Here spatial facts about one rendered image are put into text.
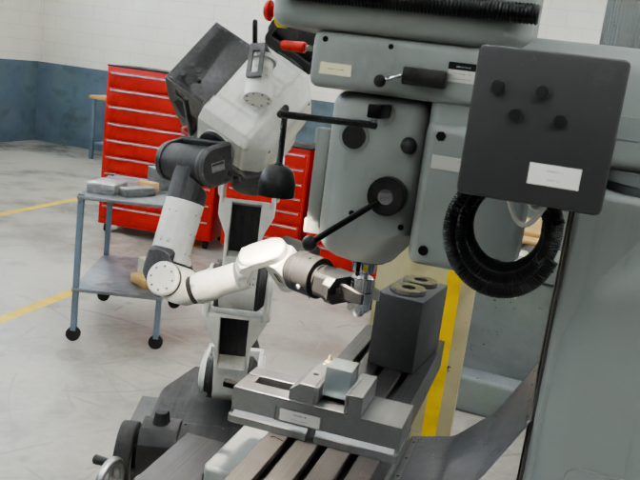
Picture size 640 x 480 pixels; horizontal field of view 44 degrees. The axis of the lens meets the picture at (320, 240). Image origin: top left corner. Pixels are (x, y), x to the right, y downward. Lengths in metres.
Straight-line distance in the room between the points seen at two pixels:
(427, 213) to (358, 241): 0.15
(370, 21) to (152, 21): 10.70
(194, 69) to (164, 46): 10.01
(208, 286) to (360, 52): 0.64
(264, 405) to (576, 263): 0.66
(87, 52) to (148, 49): 1.02
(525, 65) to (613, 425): 0.62
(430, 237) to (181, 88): 0.78
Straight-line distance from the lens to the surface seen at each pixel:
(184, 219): 1.82
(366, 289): 1.58
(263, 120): 1.89
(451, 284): 3.34
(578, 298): 1.38
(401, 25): 1.41
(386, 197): 1.42
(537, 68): 1.14
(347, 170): 1.47
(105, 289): 4.60
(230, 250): 2.31
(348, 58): 1.44
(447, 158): 1.41
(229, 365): 2.45
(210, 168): 1.83
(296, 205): 6.51
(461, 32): 1.39
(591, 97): 1.14
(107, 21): 12.46
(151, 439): 2.35
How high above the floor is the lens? 1.67
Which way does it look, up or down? 12 degrees down
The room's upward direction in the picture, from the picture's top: 7 degrees clockwise
